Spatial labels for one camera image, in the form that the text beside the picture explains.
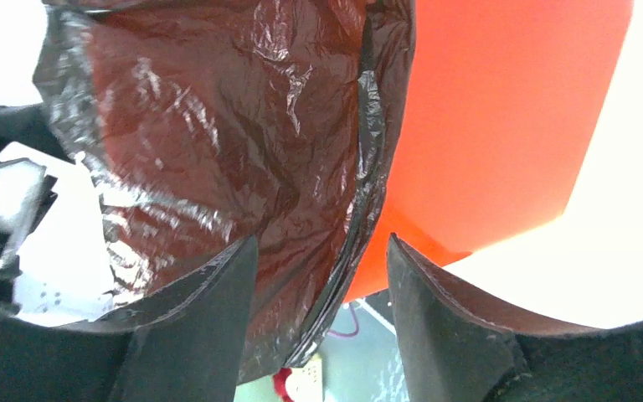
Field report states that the orange plastic trash bin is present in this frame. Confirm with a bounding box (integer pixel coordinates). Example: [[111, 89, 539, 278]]
[[347, 1, 634, 300]]

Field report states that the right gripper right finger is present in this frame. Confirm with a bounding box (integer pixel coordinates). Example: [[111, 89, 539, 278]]
[[387, 235, 643, 401]]

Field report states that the perforated beige cable duct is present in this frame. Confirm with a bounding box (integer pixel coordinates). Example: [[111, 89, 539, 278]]
[[285, 354, 324, 402]]

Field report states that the black plastic trash bag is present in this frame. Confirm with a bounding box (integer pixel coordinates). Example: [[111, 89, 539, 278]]
[[33, 1, 416, 384]]

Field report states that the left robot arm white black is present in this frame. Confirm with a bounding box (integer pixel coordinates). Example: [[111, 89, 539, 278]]
[[0, 105, 115, 327]]

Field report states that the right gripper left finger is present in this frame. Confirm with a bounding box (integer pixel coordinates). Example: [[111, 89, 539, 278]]
[[0, 236, 259, 401]]

